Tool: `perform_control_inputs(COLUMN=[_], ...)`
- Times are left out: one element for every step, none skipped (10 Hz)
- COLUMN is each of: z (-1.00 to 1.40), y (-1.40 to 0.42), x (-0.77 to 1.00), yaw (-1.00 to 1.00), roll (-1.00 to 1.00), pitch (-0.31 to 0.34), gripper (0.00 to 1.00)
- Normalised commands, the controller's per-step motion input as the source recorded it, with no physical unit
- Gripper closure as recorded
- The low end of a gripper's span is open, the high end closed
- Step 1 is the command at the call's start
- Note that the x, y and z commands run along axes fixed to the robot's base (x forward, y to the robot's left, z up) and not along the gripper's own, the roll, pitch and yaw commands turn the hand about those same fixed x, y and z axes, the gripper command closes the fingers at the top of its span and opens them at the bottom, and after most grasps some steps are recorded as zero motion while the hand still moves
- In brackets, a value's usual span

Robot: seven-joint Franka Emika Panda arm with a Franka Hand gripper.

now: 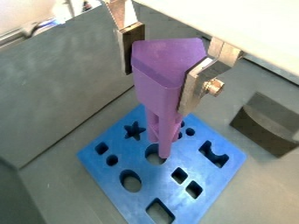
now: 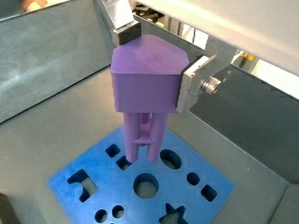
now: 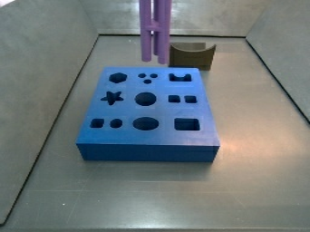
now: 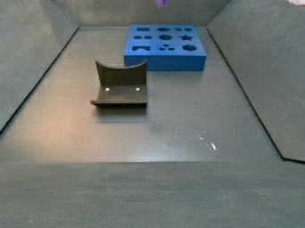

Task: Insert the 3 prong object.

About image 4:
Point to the purple three prong object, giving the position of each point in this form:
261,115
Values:
162,3

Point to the blue shape sorter block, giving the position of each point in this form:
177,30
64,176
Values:
167,47

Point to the black curved holder bracket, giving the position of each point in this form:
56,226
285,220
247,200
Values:
123,85

